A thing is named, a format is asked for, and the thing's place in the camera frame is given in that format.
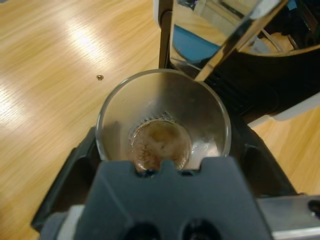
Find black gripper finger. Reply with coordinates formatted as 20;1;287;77
228;117;299;199
31;126;103;232

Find clear drinking glass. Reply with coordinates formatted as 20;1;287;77
96;68;232;173

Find white capsule coffee machine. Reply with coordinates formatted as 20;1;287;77
152;0;320;125

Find brown coffee with foam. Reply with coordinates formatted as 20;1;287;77
128;119;193;172

